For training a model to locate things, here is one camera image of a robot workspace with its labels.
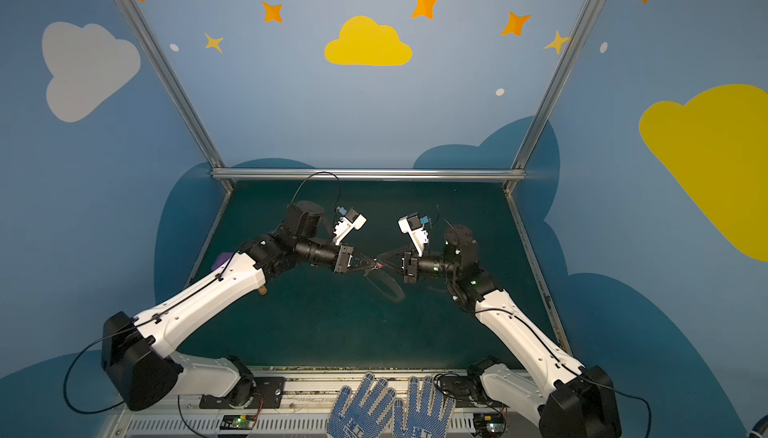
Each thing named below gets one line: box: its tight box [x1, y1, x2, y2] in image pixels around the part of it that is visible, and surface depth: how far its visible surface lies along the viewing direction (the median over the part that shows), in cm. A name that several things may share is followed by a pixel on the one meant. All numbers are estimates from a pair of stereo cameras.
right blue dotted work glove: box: [392, 376, 456, 438], surface depth 73 cm
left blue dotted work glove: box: [327, 372, 396, 438], surface depth 73 cm
